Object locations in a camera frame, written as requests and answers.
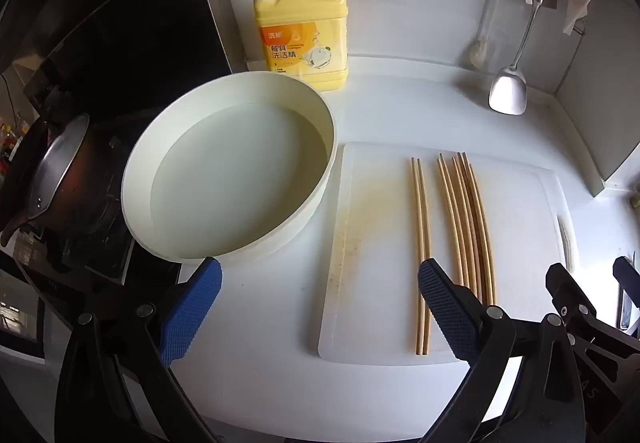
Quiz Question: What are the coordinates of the yellow detergent pump bottle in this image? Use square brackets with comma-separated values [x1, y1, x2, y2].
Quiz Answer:
[232, 0, 349, 91]

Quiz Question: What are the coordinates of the white bottle brush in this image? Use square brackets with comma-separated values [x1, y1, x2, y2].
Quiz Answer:
[469, 0, 508, 70]

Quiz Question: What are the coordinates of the black gas stove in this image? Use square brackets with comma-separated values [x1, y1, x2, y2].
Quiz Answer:
[0, 203, 138, 309]

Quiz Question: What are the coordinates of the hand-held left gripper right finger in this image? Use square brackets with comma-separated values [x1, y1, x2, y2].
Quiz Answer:
[417, 258, 586, 443]

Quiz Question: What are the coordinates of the metal spatula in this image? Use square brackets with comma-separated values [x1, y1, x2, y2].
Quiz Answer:
[488, 0, 551, 115]

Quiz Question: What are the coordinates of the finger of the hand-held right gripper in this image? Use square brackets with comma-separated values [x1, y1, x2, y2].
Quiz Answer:
[545, 262, 598, 339]
[612, 255, 640, 296]

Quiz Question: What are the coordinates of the dark cooking pot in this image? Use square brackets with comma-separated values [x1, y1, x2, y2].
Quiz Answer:
[0, 116, 125, 249]

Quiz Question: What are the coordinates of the white round basin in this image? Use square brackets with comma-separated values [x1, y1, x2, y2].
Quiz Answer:
[121, 70, 337, 266]

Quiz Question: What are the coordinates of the white plastic cutting board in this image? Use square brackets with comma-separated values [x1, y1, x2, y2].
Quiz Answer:
[318, 142, 582, 364]

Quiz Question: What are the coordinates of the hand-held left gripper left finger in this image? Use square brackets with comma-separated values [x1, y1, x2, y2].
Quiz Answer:
[54, 257, 223, 443]

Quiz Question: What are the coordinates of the row of condiment bottles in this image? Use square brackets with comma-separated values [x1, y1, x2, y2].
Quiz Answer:
[0, 116, 23, 160]

